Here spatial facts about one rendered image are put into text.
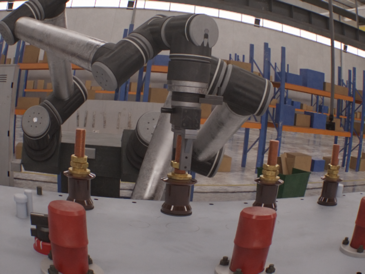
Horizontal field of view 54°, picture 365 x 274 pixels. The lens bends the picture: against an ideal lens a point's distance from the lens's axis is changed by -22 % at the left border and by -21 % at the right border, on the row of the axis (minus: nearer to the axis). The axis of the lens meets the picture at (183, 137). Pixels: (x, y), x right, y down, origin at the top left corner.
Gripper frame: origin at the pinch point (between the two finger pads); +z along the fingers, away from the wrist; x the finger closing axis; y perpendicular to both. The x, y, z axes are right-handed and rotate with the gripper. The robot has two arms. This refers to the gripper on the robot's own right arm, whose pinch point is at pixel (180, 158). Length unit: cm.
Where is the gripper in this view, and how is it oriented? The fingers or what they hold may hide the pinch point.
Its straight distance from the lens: 115.1
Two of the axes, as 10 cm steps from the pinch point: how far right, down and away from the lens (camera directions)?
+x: 2.2, 1.3, -9.7
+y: -9.7, -0.6, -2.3
